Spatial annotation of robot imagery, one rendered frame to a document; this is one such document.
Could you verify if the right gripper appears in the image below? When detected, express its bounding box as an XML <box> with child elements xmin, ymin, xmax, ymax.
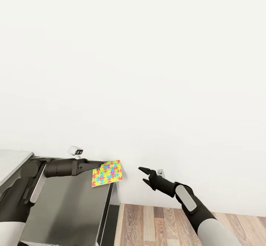
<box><xmin>138</xmin><ymin>167</ymin><xmax>168</xmax><ymax>193</ymax></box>

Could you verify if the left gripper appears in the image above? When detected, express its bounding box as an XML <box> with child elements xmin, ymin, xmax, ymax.
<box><xmin>57</xmin><ymin>158</ymin><xmax>104</xmax><ymax>177</ymax></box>

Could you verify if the jigsaw puzzle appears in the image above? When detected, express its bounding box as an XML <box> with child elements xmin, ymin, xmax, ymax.
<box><xmin>92</xmin><ymin>160</ymin><xmax>122</xmax><ymax>187</ymax></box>

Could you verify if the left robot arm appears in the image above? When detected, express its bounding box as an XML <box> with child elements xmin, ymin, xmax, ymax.
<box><xmin>0</xmin><ymin>146</ymin><xmax>104</xmax><ymax>246</ymax></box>

